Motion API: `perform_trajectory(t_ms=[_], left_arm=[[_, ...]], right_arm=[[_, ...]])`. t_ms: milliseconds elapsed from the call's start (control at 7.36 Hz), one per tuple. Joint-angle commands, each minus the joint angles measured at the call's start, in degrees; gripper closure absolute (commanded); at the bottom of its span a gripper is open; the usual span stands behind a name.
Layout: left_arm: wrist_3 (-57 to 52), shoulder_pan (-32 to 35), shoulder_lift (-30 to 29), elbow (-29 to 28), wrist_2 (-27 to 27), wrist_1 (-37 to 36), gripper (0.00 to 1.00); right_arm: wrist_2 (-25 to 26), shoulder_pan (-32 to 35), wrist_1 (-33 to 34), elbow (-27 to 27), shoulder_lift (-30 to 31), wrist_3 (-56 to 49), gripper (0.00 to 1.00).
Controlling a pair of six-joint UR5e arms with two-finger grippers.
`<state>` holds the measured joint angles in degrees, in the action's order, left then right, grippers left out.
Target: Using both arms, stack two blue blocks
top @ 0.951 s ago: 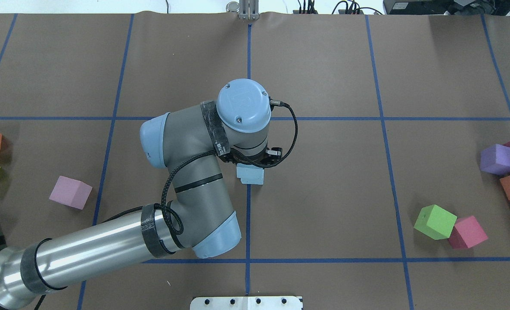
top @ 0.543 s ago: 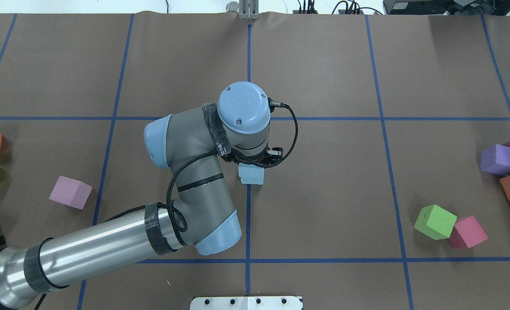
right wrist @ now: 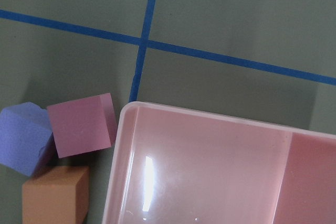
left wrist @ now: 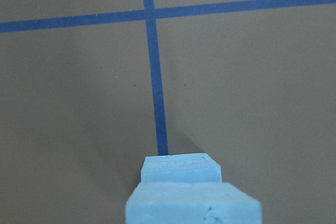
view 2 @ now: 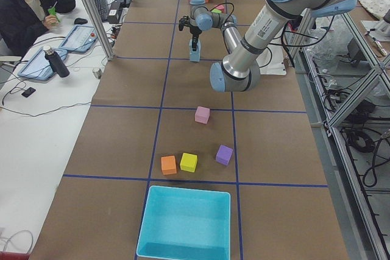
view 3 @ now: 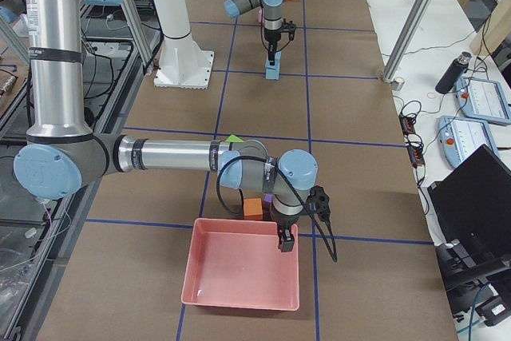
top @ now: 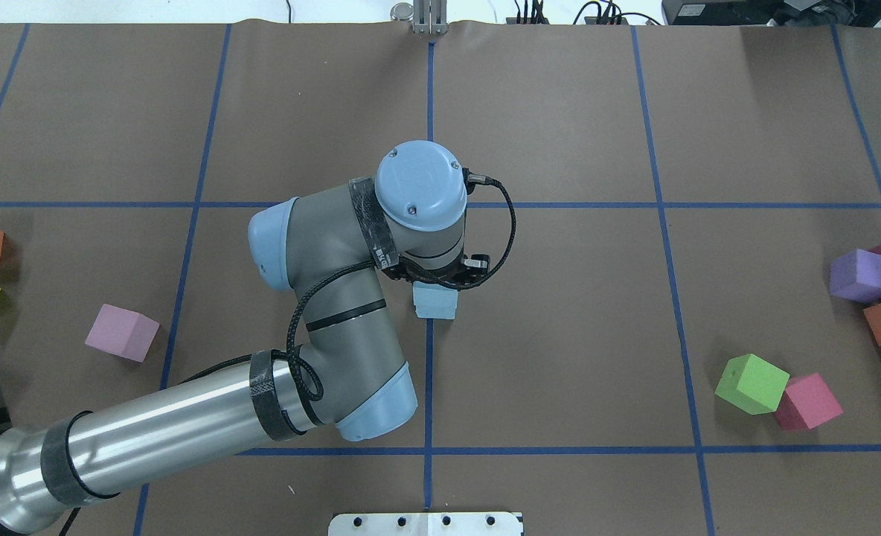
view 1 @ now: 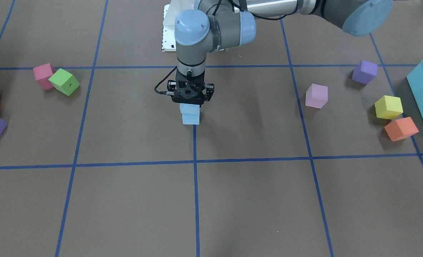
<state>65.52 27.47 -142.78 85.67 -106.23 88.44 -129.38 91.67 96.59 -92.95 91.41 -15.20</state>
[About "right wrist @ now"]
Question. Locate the purple foam block right side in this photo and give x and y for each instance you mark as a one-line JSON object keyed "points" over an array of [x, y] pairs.
{"points": [[26, 138]]}

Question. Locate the pink foam block near tray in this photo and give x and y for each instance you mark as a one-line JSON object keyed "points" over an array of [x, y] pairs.
{"points": [[83, 125]]}

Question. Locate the orange foam block right side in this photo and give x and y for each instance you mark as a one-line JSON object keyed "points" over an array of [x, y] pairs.
{"points": [[58, 194]]}

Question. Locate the pink plastic tray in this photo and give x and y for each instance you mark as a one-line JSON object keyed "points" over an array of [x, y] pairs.
{"points": [[175, 165]]}

